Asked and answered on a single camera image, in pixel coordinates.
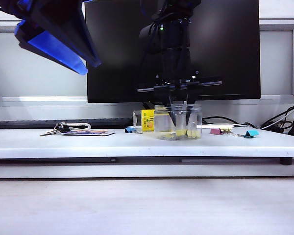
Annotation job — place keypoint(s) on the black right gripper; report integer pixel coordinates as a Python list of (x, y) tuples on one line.
[(176, 68)]

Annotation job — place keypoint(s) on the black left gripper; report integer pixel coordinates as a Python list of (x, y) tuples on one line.
[(29, 12)]

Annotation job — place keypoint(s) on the round transparent plastic jar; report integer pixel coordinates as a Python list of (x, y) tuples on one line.
[(161, 122)]

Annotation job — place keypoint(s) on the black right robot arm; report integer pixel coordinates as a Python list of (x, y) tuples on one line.
[(178, 11)]

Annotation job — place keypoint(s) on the yellow printed carton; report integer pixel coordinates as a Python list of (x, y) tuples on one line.
[(147, 122)]

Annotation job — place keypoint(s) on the white slim bar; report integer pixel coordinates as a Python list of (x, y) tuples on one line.
[(218, 126)]

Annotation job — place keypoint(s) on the pink binder clip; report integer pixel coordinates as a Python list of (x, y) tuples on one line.
[(215, 132)]

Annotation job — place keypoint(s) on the blue binder clip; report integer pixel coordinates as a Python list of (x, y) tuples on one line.
[(129, 130)]

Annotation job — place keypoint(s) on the black computer monitor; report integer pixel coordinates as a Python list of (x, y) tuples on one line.
[(235, 49)]

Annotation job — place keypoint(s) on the teal binder clip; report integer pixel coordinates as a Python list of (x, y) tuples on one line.
[(251, 133)]

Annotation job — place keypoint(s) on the bunch of metal keys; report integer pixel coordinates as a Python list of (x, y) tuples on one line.
[(57, 128)]

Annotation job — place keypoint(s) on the colourful printed card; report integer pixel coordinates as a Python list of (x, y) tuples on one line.
[(93, 133)]

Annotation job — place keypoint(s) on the black keyboard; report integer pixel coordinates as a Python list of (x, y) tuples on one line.
[(27, 123)]

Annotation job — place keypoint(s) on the white desk riser board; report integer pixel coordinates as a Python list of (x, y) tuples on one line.
[(88, 147)]

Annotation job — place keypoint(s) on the black riser foot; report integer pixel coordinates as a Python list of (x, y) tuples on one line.
[(286, 162)]

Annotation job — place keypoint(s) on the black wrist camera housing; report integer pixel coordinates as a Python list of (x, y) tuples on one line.
[(150, 38)]

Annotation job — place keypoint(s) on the grey aluminium partition frame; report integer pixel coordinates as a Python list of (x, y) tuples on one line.
[(276, 25)]

